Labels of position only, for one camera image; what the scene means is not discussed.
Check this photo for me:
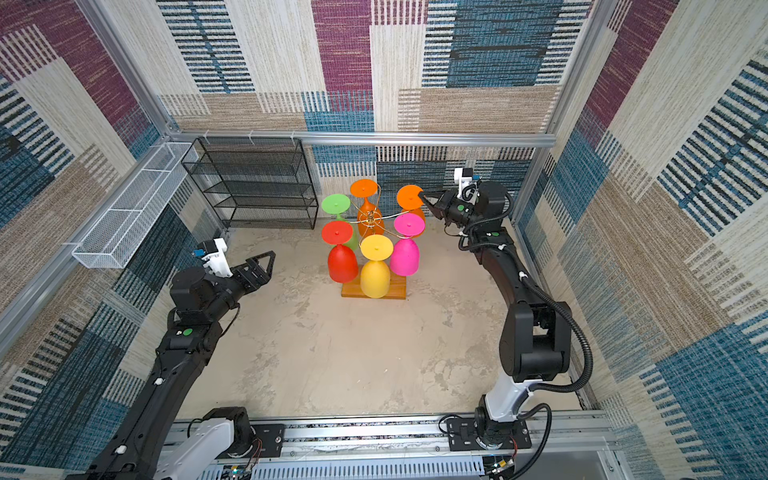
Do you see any aluminium front rail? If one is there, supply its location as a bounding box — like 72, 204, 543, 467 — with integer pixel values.
101, 412, 631, 480

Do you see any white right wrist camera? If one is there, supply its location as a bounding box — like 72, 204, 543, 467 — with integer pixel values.
453, 167, 481, 203

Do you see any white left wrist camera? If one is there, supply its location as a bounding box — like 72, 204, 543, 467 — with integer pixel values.
192, 237, 232, 278

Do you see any red wine glass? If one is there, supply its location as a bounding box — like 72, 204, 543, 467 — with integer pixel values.
321, 220, 359, 284

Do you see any magenta wine glass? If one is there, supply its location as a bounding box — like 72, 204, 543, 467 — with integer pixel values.
390, 213, 425, 277

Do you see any orange wine glass back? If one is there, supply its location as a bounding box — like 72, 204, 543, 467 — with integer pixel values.
350, 179, 385, 238

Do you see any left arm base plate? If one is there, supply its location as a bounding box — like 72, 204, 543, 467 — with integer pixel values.
243, 423, 286, 459

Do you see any white wire mesh basket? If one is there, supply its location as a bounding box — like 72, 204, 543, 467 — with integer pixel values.
72, 142, 191, 269

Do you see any orange wine glass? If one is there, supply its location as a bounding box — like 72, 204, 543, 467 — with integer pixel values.
350, 179, 385, 238
396, 185, 426, 221

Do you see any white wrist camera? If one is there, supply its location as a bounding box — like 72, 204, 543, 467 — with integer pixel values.
192, 237, 232, 278
453, 167, 481, 203

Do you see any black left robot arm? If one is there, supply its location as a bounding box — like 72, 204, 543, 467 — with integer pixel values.
80, 256, 273, 479

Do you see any yellow wine glass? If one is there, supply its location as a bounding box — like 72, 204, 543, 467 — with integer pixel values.
360, 235, 394, 299

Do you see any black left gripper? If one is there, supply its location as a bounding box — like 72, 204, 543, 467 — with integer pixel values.
204, 251, 273, 324

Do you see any black wire shelf rack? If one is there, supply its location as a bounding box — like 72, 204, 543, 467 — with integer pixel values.
182, 137, 319, 229

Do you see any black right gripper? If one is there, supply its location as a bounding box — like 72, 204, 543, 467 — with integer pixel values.
418, 187, 482, 229

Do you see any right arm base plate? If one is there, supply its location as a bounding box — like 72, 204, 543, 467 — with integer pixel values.
441, 417, 532, 451

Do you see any green wine glass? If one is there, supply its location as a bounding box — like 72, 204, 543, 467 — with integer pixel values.
321, 194, 359, 250

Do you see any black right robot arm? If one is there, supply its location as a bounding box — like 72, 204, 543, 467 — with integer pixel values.
419, 182, 594, 449

